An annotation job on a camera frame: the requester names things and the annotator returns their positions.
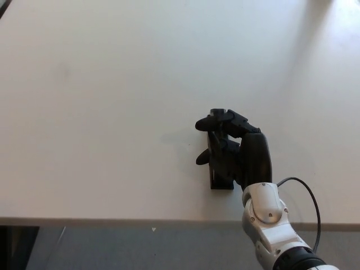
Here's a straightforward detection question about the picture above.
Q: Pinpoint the dark table leg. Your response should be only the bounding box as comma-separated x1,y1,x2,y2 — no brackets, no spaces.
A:
0,226,39,270

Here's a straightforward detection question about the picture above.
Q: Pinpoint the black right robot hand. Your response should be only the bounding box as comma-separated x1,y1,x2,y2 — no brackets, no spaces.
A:
195,109,274,194

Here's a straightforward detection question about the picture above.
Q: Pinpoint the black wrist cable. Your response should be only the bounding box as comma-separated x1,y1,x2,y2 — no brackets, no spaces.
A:
277,177,322,253

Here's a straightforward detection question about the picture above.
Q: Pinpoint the black desk stapler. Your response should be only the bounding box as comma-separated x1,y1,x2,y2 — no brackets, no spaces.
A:
206,108,236,191

